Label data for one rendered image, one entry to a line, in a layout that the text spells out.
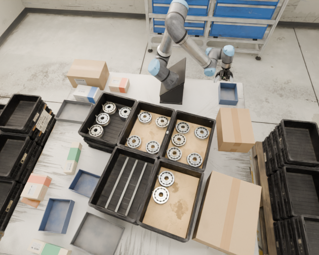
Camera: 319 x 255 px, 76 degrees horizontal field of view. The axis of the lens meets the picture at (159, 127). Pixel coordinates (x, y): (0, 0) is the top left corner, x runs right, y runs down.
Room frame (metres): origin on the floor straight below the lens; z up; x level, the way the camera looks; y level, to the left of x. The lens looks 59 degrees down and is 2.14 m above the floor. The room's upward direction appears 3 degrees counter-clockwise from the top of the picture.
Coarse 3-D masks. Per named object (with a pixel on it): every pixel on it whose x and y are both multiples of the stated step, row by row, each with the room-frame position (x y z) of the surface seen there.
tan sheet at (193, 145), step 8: (192, 128) 0.77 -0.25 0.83; (208, 128) 0.76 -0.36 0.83; (192, 136) 0.70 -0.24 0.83; (208, 136) 0.69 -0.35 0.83; (192, 144) 0.63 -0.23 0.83; (200, 144) 0.63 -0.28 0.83; (184, 152) 0.57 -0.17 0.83; (192, 152) 0.57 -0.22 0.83; (200, 152) 0.57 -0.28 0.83; (184, 160) 0.51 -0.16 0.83
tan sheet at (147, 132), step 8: (136, 120) 0.86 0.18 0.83; (152, 120) 0.85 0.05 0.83; (136, 128) 0.79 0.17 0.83; (144, 128) 0.79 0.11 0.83; (152, 128) 0.78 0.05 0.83; (144, 136) 0.72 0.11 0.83; (152, 136) 0.71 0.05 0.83; (160, 136) 0.71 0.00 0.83; (144, 144) 0.65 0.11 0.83; (160, 144) 0.65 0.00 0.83
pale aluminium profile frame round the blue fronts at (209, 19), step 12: (144, 0) 2.70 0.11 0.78; (288, 0) 2.40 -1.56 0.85; (276, 24) 2.40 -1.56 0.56; (156, 36) 2.68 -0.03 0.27; (192, 36) 2.59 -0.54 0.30; (204, 36) 2.58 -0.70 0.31; (216, 36) 2.54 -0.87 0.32; (264, 36) 2.51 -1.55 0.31; (180, 48) 2.61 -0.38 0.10; (204, 48) 2.56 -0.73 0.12; (264, 48) 2.40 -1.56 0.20
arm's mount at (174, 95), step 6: (180, 60) 1.37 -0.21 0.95; (174, 66) 1.35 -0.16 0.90; (180, 66) 1.29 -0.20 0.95; (180, 72) 1.22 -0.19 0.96; (180, 78) 1.15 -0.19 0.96; (162, 84) 1.23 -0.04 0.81; (180, 84) 1.09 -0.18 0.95; (162, 90) 1.16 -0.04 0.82; (168, 90) 1.11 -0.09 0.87; (174, 90) 1.10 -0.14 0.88; (180, 90) 1.10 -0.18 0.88; (162, 96) 1.12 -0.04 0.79; (168, 96) 1.11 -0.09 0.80; (174, 96) 1.10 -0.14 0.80; (180, 96) 1.09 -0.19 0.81; (162, 102) 1.12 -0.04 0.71; (168, 102) 1.11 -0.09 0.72; (174, 102) 1.10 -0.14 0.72; (180, 102) 1.11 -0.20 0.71
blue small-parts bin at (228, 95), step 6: (222, 84) 1.26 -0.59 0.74; (228, 84) 1.25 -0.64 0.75; (234, 84) 1.24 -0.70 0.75; (222, 90) 1.23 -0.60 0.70; (228, 90) 1.22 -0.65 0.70; (234, 90) 1.21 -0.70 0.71; (222, 96) 1.16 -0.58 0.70; (228, 96) 1.15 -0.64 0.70; (234, 96) 1.15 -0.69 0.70; (222, 102) 1.07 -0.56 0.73; (228, 102) 1.06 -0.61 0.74; (234, 102) 1.05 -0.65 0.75
